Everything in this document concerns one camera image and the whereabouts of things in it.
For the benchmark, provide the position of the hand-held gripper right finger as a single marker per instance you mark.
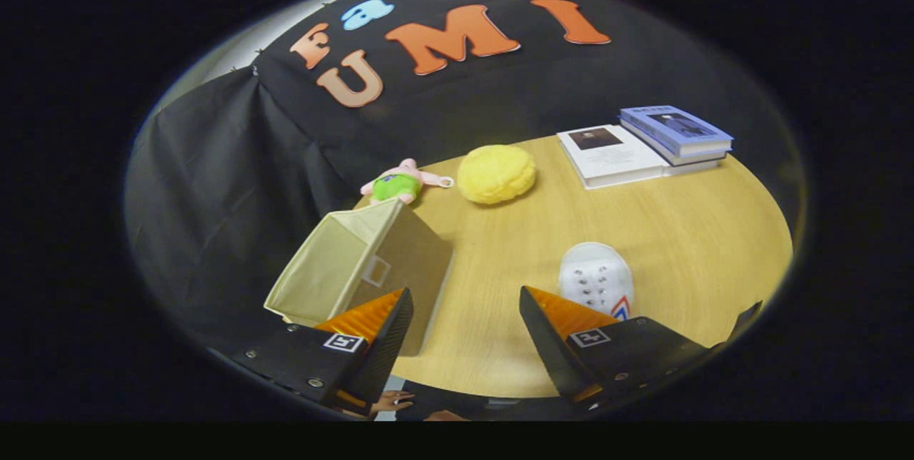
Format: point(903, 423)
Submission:
point(557, 360)

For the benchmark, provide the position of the white shoe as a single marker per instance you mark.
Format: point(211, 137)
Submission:
point(593, 274)

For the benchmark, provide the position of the black backdrop cloth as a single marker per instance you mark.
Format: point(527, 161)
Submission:
point(235, 160)

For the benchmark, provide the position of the white book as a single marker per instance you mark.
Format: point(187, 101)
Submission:
point(614, 156)

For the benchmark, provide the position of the beige fabric storage box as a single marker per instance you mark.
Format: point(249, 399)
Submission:
point(400, 260)

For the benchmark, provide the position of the yellow fluffy plush toy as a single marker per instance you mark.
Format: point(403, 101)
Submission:
point(496, 174)

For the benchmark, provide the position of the pink and green plush toy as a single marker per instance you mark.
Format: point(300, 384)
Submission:
point(396, 185)

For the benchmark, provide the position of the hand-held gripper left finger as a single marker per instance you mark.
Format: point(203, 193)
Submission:
point(378, 360)

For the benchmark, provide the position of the blue book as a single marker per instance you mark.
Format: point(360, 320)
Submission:
point(703, 160)
point(678, 126)

